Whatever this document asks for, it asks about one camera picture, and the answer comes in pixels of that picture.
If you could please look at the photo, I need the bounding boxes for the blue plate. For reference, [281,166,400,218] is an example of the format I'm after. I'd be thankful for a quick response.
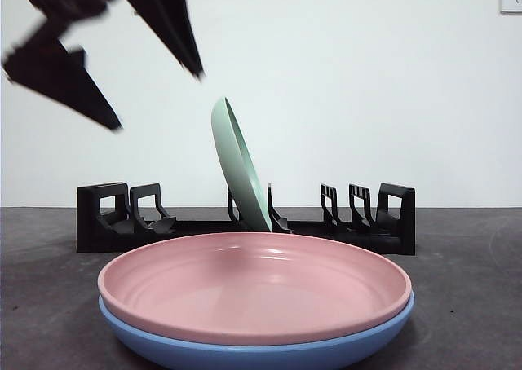
[97,292,416,370]

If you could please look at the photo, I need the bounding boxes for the black plate rack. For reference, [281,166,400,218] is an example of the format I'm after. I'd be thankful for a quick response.
[76,181,417,257]

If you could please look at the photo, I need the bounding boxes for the green plate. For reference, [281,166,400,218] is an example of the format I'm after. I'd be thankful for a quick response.
[210,96,272,233]

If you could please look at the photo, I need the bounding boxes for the pink plate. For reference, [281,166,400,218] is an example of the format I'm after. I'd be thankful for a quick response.
[96,231,413,346]

